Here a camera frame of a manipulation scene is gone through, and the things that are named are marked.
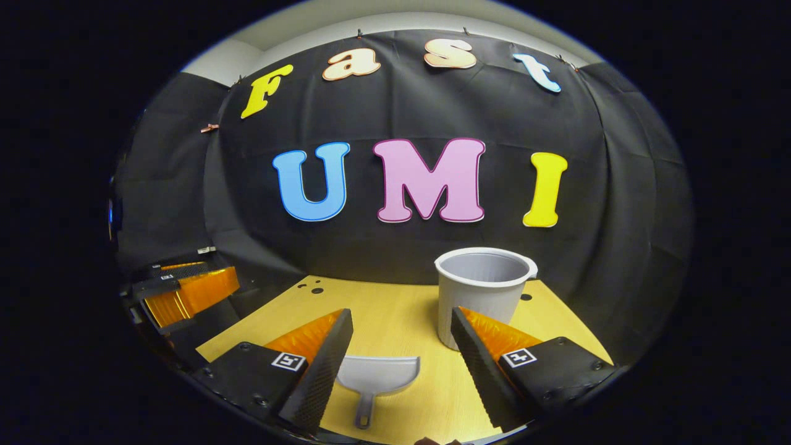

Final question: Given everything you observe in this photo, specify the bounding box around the black backdrop cloth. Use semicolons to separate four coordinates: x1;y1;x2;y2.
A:
114;30;693;365

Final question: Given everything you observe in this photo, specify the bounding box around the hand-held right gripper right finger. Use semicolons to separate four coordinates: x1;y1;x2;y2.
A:
450;307;617;433

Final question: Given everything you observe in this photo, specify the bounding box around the wooden desktop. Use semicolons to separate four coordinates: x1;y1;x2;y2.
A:
197;275;614;444

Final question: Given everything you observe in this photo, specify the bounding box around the grey dustpan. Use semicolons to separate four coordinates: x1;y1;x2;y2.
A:
336;355;421;430

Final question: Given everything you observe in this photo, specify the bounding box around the white ribbed garbage bin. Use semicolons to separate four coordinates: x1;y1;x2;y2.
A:
434;247;538;352

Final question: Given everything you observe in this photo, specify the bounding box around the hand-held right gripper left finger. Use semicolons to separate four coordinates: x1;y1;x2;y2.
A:
195;308;354;434

